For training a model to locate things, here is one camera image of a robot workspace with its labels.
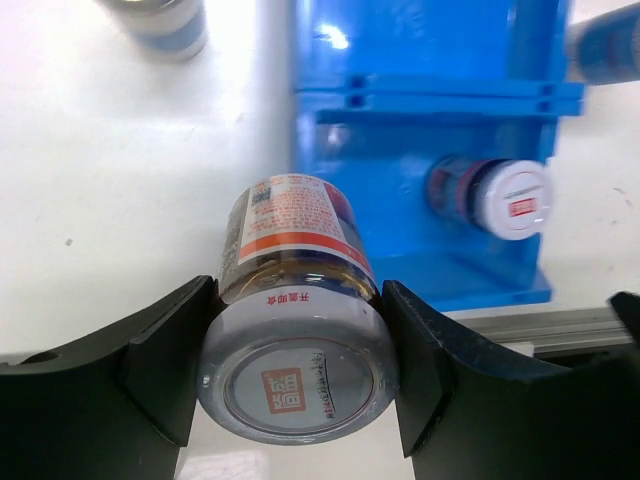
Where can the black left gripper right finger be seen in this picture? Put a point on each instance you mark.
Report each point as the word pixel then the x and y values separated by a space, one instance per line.
pixel 469 408

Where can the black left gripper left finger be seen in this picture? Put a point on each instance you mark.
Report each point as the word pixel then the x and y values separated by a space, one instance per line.
pixel 115 404

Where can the white-lid spice jar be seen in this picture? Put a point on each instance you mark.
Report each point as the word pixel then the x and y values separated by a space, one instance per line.
pixel 509 199
pixel 300 352

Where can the silver-lid blue-label jar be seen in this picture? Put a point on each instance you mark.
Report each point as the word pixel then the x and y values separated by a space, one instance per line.
pixel 172 30
pixel 604 50

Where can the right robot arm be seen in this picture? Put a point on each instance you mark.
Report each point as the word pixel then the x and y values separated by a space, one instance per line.
pixel 626 307

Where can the blue bin near compartment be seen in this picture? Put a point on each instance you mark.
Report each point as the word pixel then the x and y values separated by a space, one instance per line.
pixel 379 149

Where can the blue bin compartment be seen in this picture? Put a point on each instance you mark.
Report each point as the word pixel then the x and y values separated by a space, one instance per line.
pixel 379 149
pixel 410 45

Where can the blue bin middle compartment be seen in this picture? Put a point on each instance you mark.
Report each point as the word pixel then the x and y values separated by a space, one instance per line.
pixel 410 45

